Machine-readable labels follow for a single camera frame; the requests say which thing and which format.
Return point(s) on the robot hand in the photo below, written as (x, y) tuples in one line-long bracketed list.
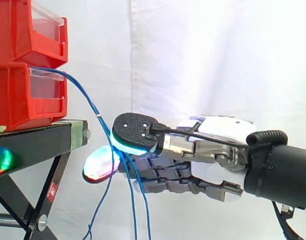
[(193, 160)]

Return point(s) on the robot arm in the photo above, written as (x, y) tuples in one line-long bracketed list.
[(280, 172)]

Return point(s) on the black stand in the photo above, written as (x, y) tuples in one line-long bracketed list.
[(35, 145)]

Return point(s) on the red plastic bin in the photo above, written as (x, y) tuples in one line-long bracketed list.
[(13, 100), (15, 30)]

